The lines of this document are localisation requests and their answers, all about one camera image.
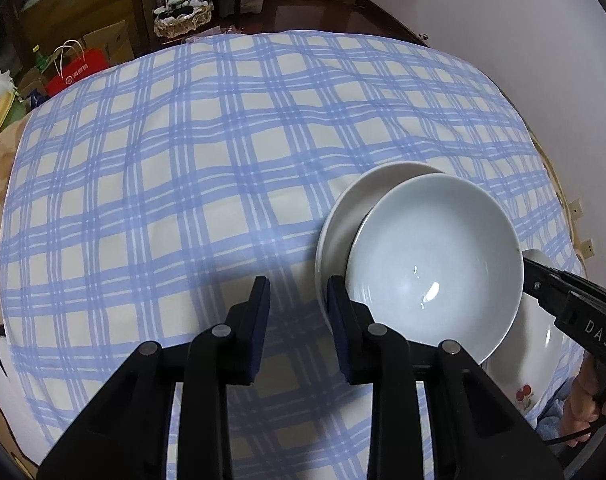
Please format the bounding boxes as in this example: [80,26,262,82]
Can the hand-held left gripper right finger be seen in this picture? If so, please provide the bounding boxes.
[325,275,566,480]

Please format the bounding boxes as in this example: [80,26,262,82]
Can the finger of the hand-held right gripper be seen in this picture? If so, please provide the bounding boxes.
[550,269,606,311]
[522,256,576,326]

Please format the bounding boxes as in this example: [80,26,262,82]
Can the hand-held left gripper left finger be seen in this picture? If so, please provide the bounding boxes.
[37,276,272,480]

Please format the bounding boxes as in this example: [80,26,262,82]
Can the white cherry print plate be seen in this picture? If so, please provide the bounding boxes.
[480,249,566,413]

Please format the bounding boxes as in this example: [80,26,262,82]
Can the medium white bowl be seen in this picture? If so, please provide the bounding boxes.
[345,174,524,366]

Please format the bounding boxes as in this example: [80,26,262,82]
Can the large white bowl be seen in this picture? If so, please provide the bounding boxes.
[315,161,448,333]

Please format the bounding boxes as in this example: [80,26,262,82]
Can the person's right hand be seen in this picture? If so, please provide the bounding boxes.
[563,357,606,441]

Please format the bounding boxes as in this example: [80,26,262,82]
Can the person's light blue clothing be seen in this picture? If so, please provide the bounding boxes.
[535,377,576,431]

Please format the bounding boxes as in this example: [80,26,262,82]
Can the gold patterned bed sheet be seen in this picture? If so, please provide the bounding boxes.
[528,130,586,261]

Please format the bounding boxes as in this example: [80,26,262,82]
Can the blue plaid cloth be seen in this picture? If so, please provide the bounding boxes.
[0,30,586,480]

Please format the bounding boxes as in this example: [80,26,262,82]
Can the red paper bag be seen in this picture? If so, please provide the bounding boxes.
[45,40,106,97]

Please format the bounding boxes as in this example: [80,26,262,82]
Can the woven basket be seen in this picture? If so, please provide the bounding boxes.
[153,0,216,38]

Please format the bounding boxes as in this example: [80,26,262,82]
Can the cardboard box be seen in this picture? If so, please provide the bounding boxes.
[82,20,134,63]

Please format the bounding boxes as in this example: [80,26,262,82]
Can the yellow plastic package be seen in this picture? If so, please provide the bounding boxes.
[0,89,22,143]

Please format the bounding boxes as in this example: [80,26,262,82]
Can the black cable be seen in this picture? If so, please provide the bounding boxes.
[545,407,606,447]

